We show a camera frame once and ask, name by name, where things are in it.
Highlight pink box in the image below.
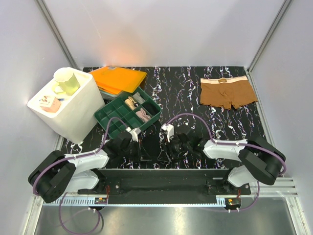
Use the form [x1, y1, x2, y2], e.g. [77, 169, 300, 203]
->
[40, 95, 61, 113]

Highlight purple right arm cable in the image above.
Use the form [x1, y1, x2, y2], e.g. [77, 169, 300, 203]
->
[165, 113, 288, 212]

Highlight white storage bin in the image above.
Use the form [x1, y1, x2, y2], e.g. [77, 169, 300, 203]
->
[27, 68, 105, 144]

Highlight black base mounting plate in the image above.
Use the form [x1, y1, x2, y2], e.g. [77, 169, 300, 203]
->
[78, 169, 249, 195]

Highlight orange and teal folders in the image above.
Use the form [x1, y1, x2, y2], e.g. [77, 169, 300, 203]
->
[89, 66, 147, 94]

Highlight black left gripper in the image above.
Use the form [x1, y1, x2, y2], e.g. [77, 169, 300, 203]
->
[119, 139, 151, 162]

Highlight brown boxer briefs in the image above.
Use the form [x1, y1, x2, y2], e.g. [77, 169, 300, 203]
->
[200, 76, 258, 109]

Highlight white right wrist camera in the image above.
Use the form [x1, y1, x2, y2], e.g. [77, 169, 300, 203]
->
[161, 124, 175, 142]

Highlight aluminium front rail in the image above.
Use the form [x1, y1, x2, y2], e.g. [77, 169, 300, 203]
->
[43, 178, 298, 208]

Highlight pink rolled sock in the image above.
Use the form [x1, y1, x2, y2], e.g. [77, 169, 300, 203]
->
[136, 108, 151, 122]

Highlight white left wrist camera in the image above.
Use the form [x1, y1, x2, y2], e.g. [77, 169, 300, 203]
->
[126, 127, 141, 142]

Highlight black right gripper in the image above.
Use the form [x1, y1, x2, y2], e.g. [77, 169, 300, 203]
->
[157, 133, 191, 163]

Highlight green divided organizer tray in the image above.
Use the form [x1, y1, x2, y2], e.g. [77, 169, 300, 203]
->
[94, 87, 161, 139]

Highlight black underwear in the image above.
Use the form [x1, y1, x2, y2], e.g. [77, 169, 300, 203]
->
[139, 134, 171, 163]

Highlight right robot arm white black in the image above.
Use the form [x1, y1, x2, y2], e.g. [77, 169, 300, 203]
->
[165, 134, 286, 194]

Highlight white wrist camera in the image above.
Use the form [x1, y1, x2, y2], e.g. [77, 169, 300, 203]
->
[126, 127, 141, 142]
[161, 124, 175, 142]

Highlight beige rolled sock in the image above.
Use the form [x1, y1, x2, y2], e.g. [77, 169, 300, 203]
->
[124, 96, 139, 110]

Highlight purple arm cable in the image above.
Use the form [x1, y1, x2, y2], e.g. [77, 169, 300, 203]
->
[32, 117, 132, 233]
[165, 113, 288, 212]

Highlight grey rolled sock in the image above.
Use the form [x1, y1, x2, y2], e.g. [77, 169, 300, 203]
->
[133, 92, 145, 104]

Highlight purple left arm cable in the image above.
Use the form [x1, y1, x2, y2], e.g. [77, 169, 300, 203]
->
[32, 117, 132, 233]

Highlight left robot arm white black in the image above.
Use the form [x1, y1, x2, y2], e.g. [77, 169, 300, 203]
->
[28, 132, 140, 203]

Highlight yellow green cup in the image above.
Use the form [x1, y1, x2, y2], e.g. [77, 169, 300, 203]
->
[52, 67, 80, 95]

